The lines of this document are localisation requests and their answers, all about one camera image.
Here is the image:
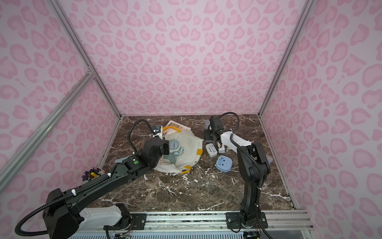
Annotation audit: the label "grey blue square clock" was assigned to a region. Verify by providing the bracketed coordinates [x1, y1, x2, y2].
[204, 119, 210, 129]

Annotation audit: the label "green grey curved clock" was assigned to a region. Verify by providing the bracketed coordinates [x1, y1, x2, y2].
[163, 154, 176, 164]

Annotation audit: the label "small white digital clock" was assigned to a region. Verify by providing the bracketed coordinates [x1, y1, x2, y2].
[206, 143, 218, 158]

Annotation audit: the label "white canvas bag yellow handles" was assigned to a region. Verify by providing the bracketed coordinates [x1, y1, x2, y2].
[154, 120, 203, 174]

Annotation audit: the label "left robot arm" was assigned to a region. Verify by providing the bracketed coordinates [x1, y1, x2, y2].
[43, 137, 170, 239]

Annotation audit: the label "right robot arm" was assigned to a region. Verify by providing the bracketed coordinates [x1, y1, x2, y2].
[204, 112, 271, 231]

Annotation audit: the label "white clock orange key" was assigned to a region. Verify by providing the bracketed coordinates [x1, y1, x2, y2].
[217, 143, 225, 154]

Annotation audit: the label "blue round twin-bell clock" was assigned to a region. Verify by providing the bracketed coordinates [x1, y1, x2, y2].
[169, 139, 184, 156]

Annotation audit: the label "coloured items left edge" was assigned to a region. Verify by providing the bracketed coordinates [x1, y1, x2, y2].
[81, 167, 103, 183]

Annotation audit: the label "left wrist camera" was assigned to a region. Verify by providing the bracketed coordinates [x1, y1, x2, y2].
[152, 125, 163, 135]

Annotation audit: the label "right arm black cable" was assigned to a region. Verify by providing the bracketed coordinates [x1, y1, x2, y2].
[217, 112, 274, 239]

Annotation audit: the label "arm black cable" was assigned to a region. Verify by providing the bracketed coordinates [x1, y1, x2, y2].
[14, 119, 156, 237]
[217, 112, 274, 239]

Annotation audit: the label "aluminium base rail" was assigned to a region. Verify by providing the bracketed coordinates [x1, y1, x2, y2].
[67, 209, 317, 239]

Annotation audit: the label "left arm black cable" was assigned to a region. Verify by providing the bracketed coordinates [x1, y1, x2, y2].
[14, 119, 156, 237]

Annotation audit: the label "left frame aluminium strut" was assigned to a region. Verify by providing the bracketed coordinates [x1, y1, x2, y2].
[1, 70, 94, 192]

